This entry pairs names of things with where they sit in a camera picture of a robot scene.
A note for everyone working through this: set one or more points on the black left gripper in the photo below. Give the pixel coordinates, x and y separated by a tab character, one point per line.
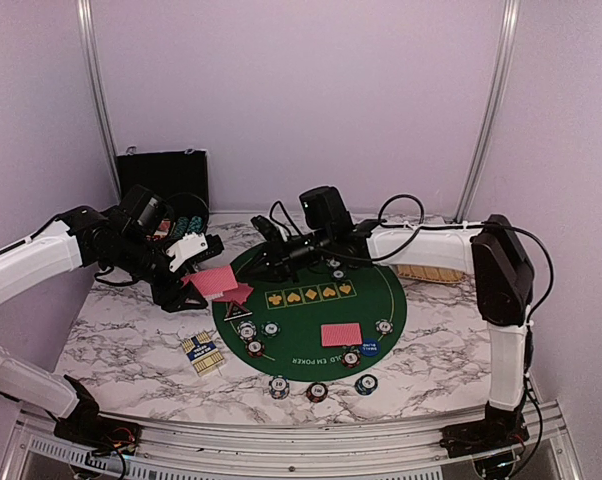
171	300

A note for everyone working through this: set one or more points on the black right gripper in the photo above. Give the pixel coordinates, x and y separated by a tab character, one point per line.
280	263

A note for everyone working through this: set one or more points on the red backed card deck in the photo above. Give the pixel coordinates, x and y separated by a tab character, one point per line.
213	283

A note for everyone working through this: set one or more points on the teal 50 chips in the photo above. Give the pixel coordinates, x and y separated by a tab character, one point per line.
271	329

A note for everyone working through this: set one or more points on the blue tan chips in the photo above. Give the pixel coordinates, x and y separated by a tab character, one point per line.
247	331

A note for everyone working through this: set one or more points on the brown 100 chips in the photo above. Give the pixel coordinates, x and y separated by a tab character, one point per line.
255	348

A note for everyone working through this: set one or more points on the red card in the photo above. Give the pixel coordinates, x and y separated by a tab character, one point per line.
339	335

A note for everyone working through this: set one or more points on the blue white chip mat edge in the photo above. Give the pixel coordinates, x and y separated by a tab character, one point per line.
384	327

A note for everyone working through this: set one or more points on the blue small blind button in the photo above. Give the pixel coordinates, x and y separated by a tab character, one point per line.
370	348

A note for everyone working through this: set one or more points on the blue tan 10 chip stack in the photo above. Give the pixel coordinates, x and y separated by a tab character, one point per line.
279	387

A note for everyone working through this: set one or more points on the brown 100 chip stack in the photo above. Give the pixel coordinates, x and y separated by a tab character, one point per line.
317	392

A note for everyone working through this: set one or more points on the teal 50 chip stack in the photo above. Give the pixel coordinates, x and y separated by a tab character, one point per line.
366	384

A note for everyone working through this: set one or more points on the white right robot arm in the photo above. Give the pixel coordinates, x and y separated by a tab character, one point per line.
490	251

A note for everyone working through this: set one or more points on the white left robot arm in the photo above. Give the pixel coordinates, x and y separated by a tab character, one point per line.
44	279

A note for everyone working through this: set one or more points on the blue texas holdem card box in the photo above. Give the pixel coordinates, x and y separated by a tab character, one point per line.
202	353

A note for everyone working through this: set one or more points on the black triangular all-in marker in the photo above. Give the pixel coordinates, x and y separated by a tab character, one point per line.
236	311

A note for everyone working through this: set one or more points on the dark green chip row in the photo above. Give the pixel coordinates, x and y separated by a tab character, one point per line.
180	228

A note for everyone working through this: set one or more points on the teal 50 chip row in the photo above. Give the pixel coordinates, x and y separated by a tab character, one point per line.
196	225

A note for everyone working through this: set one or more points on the green round poker mat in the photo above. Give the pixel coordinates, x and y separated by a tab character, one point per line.
365	296

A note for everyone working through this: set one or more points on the black poker chip case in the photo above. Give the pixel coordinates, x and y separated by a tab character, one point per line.
178	177

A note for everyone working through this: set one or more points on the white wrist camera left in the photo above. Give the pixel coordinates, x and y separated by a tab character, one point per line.
187	247

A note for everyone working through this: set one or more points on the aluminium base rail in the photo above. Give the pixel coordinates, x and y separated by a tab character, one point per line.
400	449

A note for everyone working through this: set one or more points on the left aluminium frame post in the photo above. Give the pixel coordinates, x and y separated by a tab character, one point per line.
90	50

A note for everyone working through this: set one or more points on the aluminium frame post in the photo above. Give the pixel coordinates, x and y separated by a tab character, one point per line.
496	93
90	50

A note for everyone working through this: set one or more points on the right aluminium frame post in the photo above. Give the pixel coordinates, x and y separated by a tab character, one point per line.
496	93

